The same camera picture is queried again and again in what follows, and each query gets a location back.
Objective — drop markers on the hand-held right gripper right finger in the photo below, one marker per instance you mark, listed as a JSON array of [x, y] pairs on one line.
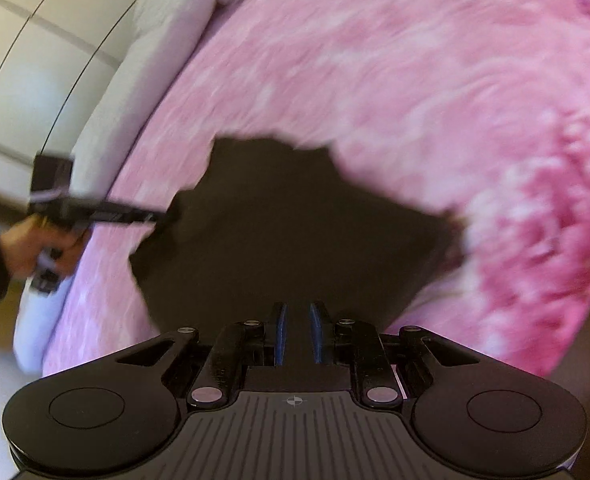
[[317, 335]]

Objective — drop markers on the cream wardrobe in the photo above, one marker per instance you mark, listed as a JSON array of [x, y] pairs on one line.
[[35, 60]]

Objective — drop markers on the pink floral bed sheet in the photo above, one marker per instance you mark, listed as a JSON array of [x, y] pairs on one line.
[[400, 85]]

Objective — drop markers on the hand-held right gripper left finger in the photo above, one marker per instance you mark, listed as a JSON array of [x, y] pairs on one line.
[[281, 335]]

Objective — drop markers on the dark purple long-sleeve shirt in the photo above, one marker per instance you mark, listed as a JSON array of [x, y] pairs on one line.
[[295, 230]]

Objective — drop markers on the white ribbed quilt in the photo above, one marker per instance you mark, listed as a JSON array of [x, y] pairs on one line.
[[140, 70]]

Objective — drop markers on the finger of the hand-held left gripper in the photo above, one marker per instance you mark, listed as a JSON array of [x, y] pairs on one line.
[[135, 215]]

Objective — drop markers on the person's left hand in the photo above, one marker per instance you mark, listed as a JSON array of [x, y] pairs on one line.
[[22, 247]]

